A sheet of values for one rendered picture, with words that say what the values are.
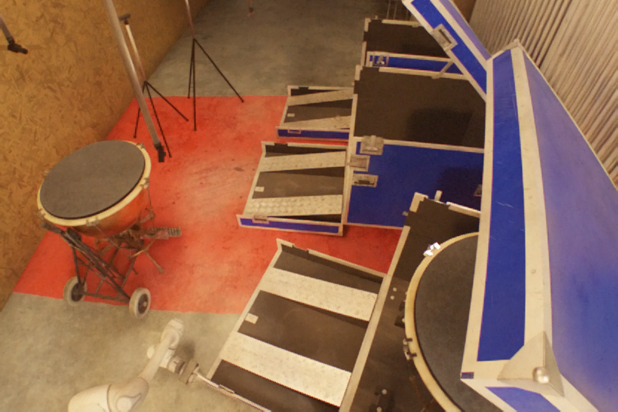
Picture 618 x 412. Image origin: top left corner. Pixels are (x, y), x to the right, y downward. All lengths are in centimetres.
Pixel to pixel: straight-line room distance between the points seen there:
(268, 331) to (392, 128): 186
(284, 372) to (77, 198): 153
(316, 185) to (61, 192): 187
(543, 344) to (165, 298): 234
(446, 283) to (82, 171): 209
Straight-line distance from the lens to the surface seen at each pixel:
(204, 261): 263
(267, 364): 218
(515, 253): 61
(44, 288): 309
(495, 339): 55
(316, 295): 229
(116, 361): 254
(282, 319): 232
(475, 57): 177
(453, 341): 135
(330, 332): 228
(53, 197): 234
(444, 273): 145
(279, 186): 295
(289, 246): 247
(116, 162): 233
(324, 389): 206
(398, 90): 280
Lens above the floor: 217
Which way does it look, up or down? 46 degrees down
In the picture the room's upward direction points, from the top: straight up
